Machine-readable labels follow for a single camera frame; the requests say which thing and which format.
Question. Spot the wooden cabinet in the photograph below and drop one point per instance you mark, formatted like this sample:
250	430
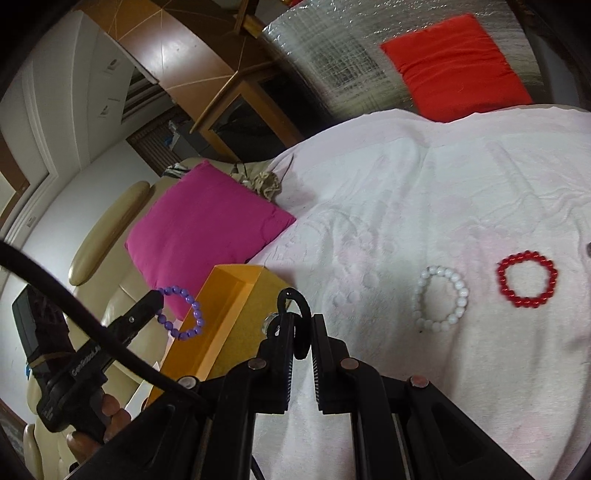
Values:
184	60

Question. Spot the silver foil mat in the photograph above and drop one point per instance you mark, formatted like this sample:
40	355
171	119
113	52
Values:
332	55

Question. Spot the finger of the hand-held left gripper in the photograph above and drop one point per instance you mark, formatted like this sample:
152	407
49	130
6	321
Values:
138	314

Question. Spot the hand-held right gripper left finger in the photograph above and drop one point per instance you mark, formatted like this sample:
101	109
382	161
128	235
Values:
277	383

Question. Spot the red pillow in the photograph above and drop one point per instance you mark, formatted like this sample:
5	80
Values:
457	69

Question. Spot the striped cloth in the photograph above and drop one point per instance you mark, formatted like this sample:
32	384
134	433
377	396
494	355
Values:
173	170

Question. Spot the person's left hand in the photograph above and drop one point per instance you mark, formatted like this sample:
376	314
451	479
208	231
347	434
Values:
111	408

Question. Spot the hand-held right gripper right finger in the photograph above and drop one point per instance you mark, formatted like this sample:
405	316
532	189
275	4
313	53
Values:
330	387

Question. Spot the beige leather sofa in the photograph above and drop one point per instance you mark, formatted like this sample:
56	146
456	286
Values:
106	240

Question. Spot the beige patterned cloth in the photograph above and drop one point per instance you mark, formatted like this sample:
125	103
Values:
263	182

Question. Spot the pink pillow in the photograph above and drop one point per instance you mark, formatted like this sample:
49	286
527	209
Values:
203	221

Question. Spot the orange cardboard box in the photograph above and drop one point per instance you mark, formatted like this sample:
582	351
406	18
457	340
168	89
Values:
235	332

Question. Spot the white blanket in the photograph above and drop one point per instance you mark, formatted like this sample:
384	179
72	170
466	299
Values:
415	194

